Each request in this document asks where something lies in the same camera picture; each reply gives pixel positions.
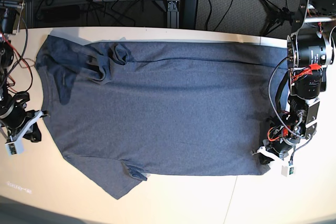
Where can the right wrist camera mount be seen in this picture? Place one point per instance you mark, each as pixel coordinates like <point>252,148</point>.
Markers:
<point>14,144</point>

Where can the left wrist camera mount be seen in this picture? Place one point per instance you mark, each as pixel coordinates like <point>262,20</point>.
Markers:
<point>287,168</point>

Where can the blue grey T-shirt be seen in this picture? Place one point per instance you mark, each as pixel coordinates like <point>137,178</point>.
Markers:
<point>121,110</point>

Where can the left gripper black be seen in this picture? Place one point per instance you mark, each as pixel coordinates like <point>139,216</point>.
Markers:
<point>279,148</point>

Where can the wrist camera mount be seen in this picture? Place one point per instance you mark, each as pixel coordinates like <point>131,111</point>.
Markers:
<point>287,168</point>
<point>14,144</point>

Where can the aluminium frame post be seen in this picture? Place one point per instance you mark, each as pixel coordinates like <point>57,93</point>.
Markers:
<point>171,10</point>

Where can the black power adapter brick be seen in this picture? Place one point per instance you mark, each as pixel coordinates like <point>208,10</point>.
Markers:
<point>188,14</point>

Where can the black tripod stand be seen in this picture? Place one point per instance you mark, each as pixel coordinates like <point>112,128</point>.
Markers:
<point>275,16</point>

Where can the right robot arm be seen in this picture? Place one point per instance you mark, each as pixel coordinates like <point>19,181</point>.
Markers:
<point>11,12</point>

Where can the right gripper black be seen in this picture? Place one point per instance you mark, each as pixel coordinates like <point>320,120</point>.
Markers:
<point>14,117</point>

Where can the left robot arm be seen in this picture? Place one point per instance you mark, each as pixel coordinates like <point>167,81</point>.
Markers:
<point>310,50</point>

